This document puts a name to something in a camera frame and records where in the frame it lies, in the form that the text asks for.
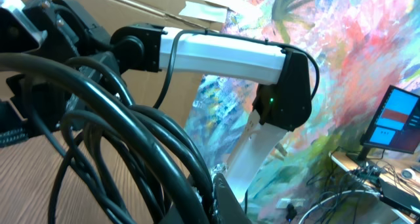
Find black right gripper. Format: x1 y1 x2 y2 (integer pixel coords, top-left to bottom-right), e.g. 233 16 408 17
1 0 121 148

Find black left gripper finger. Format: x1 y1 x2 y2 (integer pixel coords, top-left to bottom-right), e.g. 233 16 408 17
211 164 251 224

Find black USB cable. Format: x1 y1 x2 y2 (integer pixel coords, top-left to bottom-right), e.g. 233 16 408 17
0 52 217 224

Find computer monitor blue screen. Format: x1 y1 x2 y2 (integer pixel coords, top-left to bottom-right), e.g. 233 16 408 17
354 85 419 162

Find white tape strips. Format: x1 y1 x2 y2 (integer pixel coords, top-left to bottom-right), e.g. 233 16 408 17
179 0 263 23

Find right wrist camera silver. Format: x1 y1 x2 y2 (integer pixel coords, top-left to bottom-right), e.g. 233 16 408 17
1 0 47 53

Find desk with tangled wires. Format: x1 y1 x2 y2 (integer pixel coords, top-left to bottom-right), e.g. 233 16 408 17
297 145 420 224

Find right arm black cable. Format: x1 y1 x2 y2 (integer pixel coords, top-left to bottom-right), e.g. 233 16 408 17
152 28 321 110

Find colourful cloth at wall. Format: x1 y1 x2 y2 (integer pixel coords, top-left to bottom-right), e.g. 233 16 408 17
183 0 420 224

